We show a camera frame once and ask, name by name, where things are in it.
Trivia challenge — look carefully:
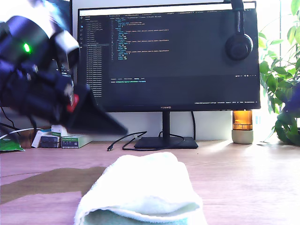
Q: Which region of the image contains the pastel striped tea towel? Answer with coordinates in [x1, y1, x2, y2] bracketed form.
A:
[74, 151, 208, 225]

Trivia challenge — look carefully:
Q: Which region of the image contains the black over-ear headphones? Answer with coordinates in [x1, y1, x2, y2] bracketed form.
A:
[224, 0, 254, 62]

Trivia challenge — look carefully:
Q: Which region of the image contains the black monitor power cable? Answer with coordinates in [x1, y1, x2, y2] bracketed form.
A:
[191, 112, 197, 141]

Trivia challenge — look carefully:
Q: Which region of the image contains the green leafy houseplant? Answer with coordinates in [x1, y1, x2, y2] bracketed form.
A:
[257, 0, 300, 147]

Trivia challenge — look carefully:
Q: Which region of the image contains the brown cardboard box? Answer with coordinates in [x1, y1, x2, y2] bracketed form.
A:
[18, 128, 38, 149]

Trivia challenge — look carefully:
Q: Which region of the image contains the black Huawei monitor on stand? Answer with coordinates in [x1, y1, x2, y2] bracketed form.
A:
[76, 1, 261, 150]

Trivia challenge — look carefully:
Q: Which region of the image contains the green foil packet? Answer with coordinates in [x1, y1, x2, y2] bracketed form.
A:
[0, 137, 25, 152]

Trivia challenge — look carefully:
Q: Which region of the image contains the arm white camera box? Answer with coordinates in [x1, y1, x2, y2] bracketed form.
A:
[53, 30, 81, 71]

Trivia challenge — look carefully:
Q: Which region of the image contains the small dark box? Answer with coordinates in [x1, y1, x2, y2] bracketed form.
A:
[40, 135, 60, 148]

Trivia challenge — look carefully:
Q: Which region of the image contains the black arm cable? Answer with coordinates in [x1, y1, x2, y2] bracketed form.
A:
[28, 113, 39, 133]

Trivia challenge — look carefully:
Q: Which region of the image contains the white cable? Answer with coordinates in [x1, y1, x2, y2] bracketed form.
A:
[0, 127, 36, 141]

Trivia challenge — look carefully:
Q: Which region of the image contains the thin black looped cable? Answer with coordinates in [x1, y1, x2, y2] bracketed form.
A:
[121, 131, 186, 151]

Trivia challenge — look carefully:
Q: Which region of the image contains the black USB cable with plug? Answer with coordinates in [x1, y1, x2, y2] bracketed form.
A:
[107, 130, 148, 152]

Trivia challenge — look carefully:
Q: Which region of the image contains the thin black desk cable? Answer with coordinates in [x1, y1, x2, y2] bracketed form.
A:
[0, 107, 23, 132]

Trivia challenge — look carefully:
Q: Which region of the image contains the green and white box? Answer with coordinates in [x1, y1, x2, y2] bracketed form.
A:
[61, 135, 94, 149]

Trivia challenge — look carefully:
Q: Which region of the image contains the black monitor with terminal windows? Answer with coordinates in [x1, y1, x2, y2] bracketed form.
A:
[42, 0, 75, 80]

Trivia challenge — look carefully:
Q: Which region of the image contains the amber glass lamp grey base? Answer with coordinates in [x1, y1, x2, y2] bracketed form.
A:
[231, 110, 254, 145]

